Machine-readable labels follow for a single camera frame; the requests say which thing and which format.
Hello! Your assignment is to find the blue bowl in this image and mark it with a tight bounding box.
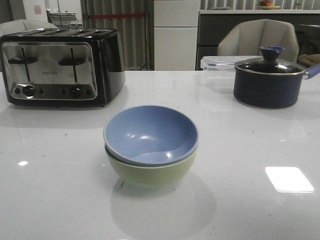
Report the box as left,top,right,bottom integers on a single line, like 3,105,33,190
103,105,199,167

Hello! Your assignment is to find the green bowl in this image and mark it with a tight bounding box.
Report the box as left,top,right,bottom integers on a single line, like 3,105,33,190
105,149,198,189

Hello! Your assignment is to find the clear plastic food container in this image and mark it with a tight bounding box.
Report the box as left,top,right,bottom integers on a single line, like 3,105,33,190
200,55,260,94

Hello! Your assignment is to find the black and steel toaster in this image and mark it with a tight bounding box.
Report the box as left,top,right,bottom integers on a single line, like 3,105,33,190
0,28,125,107

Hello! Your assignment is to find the white refrigerator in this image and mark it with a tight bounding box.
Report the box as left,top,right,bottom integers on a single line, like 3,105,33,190
153,0,200,71

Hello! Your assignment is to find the dark kitchen counter cabinet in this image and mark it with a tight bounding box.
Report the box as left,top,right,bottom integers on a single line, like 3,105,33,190
195,9,320,70

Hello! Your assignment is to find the dark blue saucepan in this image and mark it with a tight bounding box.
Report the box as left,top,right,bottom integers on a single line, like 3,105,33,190
233,64,320,109

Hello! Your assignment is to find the beige padded chair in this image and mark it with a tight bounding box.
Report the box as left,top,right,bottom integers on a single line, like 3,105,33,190
217,19,300,63

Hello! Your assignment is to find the glass pot lid blue knob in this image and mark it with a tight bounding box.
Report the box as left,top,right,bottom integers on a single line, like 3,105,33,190
234,46,306,76

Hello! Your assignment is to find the fruit plate on counter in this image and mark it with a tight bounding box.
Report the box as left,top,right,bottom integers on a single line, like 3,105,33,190
258,0,281,10

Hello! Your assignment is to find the brown cloth at right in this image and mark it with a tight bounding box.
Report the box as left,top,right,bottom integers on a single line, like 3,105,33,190
298,53,320,67

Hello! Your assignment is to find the white armchair at left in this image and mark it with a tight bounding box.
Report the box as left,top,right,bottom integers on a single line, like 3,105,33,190
0,19,59,37

